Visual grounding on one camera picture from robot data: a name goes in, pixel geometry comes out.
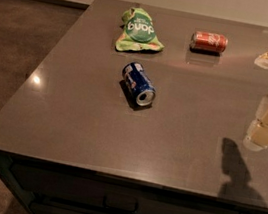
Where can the blue pepsi can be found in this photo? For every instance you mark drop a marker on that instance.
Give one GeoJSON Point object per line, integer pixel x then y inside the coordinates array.
{"type": "Point", "coordinates": [141, 88]}

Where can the red coca-cola can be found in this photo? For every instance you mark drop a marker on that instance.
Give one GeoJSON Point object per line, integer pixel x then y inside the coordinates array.
{"type": "Point", "coordinates": [208, 42]}

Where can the dark cabinet drawer front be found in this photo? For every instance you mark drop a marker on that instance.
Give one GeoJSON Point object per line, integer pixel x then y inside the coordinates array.
{"type": "Point", "coordinates": [107, 195]}

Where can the green snack bag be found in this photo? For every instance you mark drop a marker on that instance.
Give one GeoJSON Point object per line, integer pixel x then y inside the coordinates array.
{"type": "Point", "coordinates": [138, 32]}

